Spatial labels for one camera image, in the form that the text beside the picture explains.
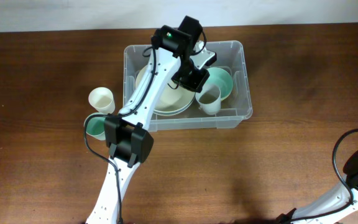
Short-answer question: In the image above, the black cable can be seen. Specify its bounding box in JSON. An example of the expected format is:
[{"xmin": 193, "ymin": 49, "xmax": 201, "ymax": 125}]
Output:
[
  {"xmin": 83, "ymin": 29, "xmax": 208, "ymax": 224},
  {"xmin": 290, "ymin": 128, "xmax": 358, "ymax": 222}
]

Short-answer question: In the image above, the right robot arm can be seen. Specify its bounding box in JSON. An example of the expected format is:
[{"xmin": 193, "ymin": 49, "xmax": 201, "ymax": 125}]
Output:
[{"xmin": 275, "ymin": 128, "xmax": 358, "ymax": 224}]

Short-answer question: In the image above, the left black cable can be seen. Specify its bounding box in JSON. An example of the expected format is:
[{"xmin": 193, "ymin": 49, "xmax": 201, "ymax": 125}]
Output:
[{"xmin": 83, "ymin": 29, "xmax": 208, "ymax": 224}]

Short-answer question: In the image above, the mint green cup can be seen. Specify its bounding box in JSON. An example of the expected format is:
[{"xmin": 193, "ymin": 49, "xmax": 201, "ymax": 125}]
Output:
[{"xmin": 84, "ymin": 113, "xmax": 106, "ymax": 141}]

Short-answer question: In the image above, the cream cup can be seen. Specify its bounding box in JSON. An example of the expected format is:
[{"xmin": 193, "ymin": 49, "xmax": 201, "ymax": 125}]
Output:
[{"xmin": 88, "ymin": 87, "xmax": 116, "ymax": 114}]

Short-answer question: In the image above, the clear plastic storage container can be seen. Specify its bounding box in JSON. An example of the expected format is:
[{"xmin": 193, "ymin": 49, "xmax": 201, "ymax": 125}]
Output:
[{"xmin": 123, "ymin": 40, "xmax": 253, "ymax": 132}]

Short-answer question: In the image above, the mint green bowl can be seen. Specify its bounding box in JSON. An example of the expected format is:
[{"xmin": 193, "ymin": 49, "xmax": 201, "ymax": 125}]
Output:
[{"xmin": 206, "ymin": 67, "xmax": 234, "ymax": 101}]

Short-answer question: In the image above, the grey cup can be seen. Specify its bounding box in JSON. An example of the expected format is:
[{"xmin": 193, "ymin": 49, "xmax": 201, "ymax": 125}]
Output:
[{"xmin": 195, "ymin": 83, "xmax": 221, "ymax": 115}]

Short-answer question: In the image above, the right black cable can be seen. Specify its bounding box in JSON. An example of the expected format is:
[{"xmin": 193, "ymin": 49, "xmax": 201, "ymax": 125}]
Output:
[{"xmin": 290, "ymin": 128, "xmax": 358, "ymax": 222}]

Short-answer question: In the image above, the beige plate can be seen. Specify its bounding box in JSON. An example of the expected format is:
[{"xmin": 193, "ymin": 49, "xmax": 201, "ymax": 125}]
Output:
[{"xmin": 135, "ymin": 63, "xmax": 198, "ymax": 113}]

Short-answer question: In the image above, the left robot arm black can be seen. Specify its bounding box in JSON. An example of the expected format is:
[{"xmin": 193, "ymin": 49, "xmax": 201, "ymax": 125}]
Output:
[{"xmin": 86, "ymin": 25, "xmax": 216, "ymax": 223}]

